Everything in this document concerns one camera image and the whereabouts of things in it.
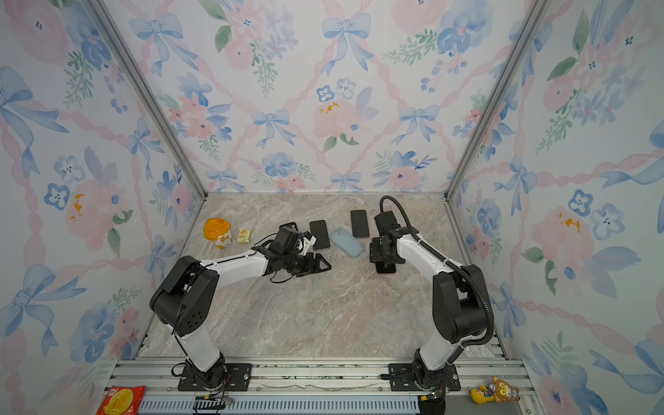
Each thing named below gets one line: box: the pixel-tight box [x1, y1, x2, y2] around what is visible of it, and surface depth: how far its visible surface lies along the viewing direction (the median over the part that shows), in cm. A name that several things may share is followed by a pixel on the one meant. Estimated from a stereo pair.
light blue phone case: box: [329, 227, 366, 258], surface depth 106 cm
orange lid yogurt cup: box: [203, 217, 233, 249], surface depth 98 cm
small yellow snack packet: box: [236, 228, 252, 244], surface depth 106 cm
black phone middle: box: [309, 219, 331, 250], surface depth 112 cm
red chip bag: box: [96, 384, 147, 415], surface depth 71 cm
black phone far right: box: [350, 209, 370, 238], surface depth 113 cm
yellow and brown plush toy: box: [467, 376, 521, 405], surface depth 71 cm
